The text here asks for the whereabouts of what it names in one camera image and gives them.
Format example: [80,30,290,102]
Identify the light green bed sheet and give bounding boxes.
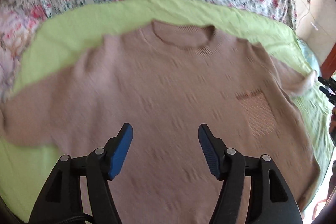
[0,0,336,223]

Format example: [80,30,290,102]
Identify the beige knit sweater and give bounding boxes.
[1,21,320,223]

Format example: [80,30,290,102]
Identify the right hand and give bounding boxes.
[329,107,336,145]

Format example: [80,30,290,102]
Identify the pink floral pillow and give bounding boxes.
[0,7,44,102]

